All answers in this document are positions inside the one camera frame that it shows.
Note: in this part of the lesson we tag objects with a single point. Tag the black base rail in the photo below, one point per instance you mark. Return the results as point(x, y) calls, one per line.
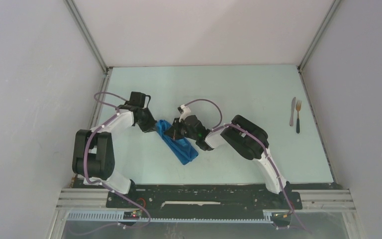
point(212, 201)

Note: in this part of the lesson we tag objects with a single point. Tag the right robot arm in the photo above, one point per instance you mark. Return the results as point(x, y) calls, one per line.
point(246, 138)

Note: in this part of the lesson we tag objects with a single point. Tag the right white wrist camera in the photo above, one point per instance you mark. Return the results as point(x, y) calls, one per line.
point(184, 111)

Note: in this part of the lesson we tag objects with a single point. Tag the aluminium frame post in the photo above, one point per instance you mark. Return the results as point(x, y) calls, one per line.
point(318, 35)
point(91, 43)

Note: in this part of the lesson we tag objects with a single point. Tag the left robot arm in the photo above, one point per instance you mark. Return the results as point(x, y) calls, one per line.
point(93, 154)

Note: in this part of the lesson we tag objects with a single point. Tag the left aluminium frame post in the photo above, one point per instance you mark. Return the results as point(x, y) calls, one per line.
point(91, 43)

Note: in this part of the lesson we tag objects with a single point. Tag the silver knife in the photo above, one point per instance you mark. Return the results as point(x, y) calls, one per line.
point(293, 105)

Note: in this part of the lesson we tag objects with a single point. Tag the white cable duct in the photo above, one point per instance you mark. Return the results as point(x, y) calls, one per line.
point(127, 216)

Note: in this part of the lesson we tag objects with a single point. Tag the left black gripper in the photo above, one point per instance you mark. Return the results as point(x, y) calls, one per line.
point(151, 126)

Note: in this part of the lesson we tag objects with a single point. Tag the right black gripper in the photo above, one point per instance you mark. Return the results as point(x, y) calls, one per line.
point(173, 132)

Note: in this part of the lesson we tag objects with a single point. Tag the blue cloth napkin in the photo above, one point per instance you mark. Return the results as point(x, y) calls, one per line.
point(181, 148)

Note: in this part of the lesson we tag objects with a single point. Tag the gold fork dark handle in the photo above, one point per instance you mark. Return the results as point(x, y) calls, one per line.
point(298, 108)

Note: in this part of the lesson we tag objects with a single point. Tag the right aluminium frame post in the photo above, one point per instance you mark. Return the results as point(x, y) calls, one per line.
point(318, 35)

